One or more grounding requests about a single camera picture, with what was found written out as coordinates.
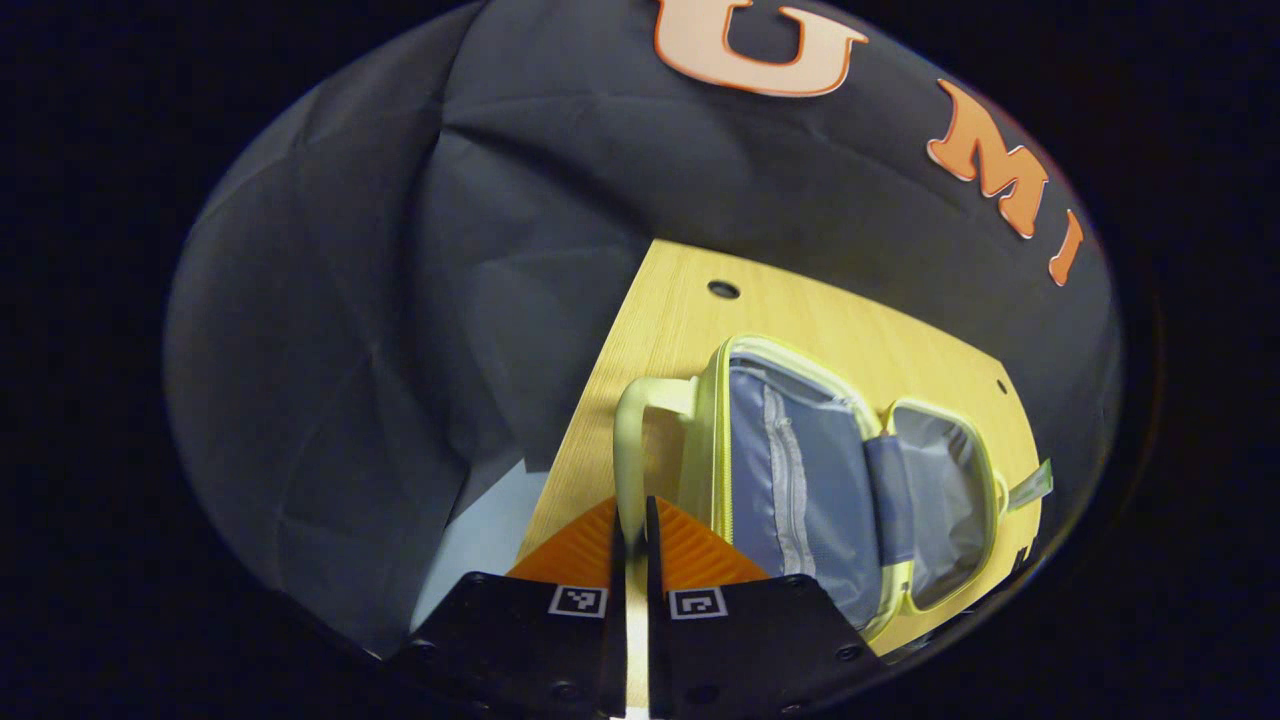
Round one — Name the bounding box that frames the silver green skin care tube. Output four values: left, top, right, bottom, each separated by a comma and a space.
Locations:
1004, 459, 1055, 512

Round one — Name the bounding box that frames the pale yellow suitcase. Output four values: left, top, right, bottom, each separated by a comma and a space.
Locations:
612, 335, 1011, 643

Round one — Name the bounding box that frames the black backdrop cloth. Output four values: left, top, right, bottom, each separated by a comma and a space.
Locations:
165, 0, 1121, 656

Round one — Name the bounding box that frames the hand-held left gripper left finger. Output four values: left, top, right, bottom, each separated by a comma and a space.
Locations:
385, 496, 628, 719

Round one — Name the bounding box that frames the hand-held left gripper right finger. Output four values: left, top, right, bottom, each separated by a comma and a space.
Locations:
644, 495, 887, 719

